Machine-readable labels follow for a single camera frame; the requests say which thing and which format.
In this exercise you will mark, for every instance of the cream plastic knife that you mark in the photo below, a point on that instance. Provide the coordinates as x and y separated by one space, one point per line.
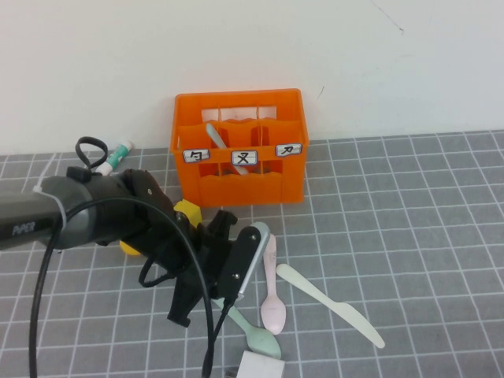
334 305

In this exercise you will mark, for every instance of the white rectangular box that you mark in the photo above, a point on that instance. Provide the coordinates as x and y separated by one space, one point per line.
262 364

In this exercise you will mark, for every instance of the yellow rubber duck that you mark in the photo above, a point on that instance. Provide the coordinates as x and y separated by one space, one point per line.
128 249

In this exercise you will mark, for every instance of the white label spoon character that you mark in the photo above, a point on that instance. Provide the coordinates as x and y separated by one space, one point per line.
197 156

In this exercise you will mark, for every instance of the yellow foam cube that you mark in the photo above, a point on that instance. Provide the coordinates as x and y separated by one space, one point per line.
189 210

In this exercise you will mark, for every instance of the white label fork character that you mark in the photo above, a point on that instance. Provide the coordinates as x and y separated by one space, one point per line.
245 158

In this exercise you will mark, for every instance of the grey plastic fork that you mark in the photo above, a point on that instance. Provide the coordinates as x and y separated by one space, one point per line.
216 138

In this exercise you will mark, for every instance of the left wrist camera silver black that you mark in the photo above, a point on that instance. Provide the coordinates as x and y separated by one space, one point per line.
244 260

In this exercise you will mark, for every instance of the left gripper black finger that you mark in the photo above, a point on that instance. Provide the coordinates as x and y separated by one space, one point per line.
222 226
182 307

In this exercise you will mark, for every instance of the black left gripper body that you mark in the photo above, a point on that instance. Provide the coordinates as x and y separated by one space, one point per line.
185 256

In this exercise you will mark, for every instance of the orange plastic cutlery holder crate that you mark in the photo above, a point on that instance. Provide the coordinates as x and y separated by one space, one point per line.
236 193

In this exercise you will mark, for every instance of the pink plastic spoon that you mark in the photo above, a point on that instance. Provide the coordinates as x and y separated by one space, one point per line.
273 311

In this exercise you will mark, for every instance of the white label knife character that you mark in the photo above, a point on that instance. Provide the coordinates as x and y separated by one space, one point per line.
289 150

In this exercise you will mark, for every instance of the white green glue stick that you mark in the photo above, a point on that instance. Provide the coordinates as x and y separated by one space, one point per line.
116 157

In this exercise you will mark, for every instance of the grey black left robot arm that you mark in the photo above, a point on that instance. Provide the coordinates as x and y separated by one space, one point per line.
23 220

